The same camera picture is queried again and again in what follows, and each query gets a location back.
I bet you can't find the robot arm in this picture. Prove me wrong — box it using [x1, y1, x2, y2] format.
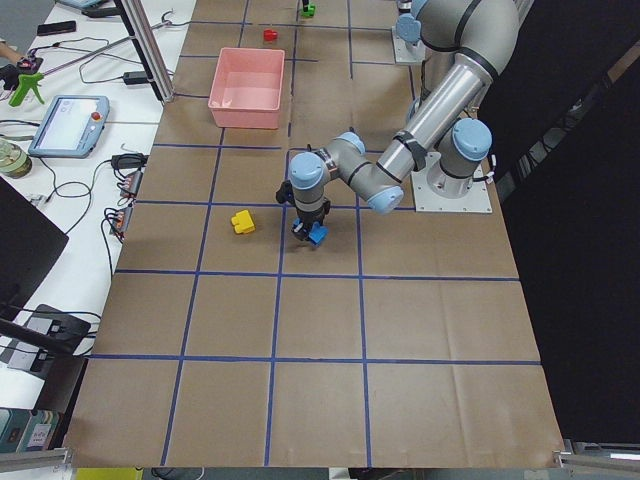
[276, 1, 520, 245]

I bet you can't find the blue teach pendant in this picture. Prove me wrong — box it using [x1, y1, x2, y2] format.
[28, 95, 110, 158]

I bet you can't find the pink plastic box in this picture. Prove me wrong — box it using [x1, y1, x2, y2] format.
[208, 47, 285, 130]

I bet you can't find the black monitor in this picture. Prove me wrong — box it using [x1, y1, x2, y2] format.
[0, 179, 69, 321]

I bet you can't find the yellow toy block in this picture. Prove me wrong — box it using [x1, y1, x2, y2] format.
[230, 209, 256, 235]

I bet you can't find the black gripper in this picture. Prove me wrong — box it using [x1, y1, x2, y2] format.
[296, 198, 331, 225]

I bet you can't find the red toy block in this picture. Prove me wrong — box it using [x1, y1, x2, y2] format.
[263, 29, 279, 43]

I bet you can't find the glass jar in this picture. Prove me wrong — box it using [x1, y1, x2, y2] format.
[0, 139, 32, 179]

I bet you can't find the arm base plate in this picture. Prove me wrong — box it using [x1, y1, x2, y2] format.
[392, 27, 426, 66]
[411, 167, 494, 215]

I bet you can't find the black phone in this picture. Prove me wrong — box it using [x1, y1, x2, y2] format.
[36, 20, 77, 36]

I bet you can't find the green toy block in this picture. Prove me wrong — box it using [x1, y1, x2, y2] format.
[301, 3, 316, 18]

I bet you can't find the blue toy block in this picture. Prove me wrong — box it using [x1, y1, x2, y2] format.
[291, 218, 328, 246]

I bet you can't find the green handled reacher grabber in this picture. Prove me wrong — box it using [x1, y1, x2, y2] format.
[8, 9, 190, 108]

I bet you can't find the aluminium frame post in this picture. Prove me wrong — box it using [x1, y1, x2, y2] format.
[114, 0, 174, 104]

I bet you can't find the black power adapter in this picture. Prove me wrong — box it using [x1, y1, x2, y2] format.
[122, 71, 149, 86]

